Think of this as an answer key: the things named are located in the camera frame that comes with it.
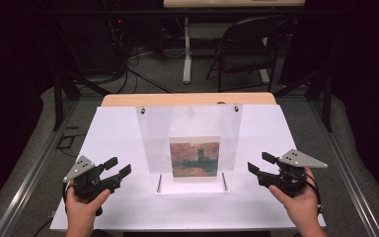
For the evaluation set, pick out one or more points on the light wooden desk top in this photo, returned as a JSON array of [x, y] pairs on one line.
[[230, 3]]

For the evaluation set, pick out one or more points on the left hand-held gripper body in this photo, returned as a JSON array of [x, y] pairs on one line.
[[89, 184]]

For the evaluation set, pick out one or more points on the black computer tower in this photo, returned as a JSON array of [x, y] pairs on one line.
[[89, 42]]

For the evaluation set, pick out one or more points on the person's right hand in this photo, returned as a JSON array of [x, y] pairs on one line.
[[301, 205]]

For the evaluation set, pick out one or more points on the person's left hand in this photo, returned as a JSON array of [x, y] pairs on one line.
[[80, 210]]

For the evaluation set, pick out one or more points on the white desk leg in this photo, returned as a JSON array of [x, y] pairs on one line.
[[187, 56]]

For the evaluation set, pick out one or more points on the white table board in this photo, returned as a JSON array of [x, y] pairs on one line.
[[112, 131]]

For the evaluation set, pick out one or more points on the wooden table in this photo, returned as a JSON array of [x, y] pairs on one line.
[[164, 99]]

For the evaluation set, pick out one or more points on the aluminium rail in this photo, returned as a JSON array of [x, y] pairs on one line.
[[348, 177], [26, 184]]

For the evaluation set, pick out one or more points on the clear acrylic photo frame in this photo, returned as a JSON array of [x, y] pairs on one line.
[[190, 121]]

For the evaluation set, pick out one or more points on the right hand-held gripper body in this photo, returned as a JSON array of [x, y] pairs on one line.
[[286, 179]]

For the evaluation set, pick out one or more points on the black metal stand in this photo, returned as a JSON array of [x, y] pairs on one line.
[[326, 98], [58, 98]]

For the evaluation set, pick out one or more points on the black folding chair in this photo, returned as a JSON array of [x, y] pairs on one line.
[[243, 59]]

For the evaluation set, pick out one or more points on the painting print photo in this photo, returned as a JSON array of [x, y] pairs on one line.
[[194, 158]]

